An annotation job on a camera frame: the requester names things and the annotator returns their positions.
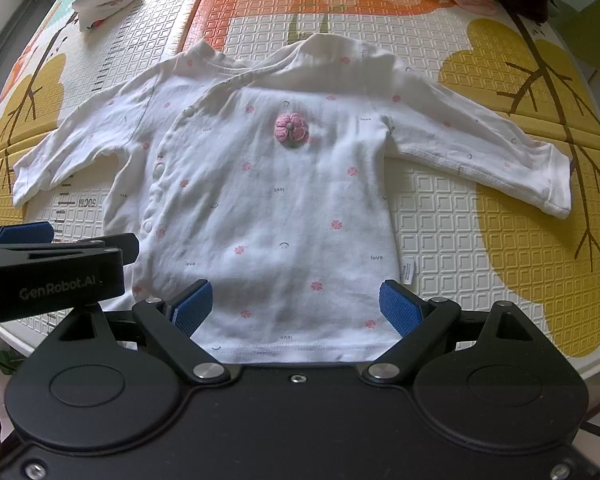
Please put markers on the dark grey platform edge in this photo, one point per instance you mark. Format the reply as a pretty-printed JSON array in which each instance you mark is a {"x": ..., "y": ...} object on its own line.
[{"x": 15, "y": 25}]

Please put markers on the colourful foam play mat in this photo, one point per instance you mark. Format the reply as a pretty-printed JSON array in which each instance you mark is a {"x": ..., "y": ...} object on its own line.
[{"x": 430, "y": 220}]

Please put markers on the white flower-print baby shirt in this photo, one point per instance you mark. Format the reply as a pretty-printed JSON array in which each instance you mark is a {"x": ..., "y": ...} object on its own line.
[{"x": 280, "y": 200}]

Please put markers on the green chair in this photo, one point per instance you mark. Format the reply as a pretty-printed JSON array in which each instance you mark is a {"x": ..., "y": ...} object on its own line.
[{"x": 590, "y": 35}]

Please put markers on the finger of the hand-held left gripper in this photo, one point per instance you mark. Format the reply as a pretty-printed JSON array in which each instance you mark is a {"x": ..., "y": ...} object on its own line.
[
  {"x": 25, "y": 234},
  {"x": 125, "y": 245}
]

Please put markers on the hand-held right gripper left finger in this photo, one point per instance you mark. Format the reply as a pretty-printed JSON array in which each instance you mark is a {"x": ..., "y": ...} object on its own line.
[{"x": 192, "y": 305}]

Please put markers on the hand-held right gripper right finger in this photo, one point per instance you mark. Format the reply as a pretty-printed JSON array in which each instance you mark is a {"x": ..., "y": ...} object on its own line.
[{"x": 400, "y": 307}]

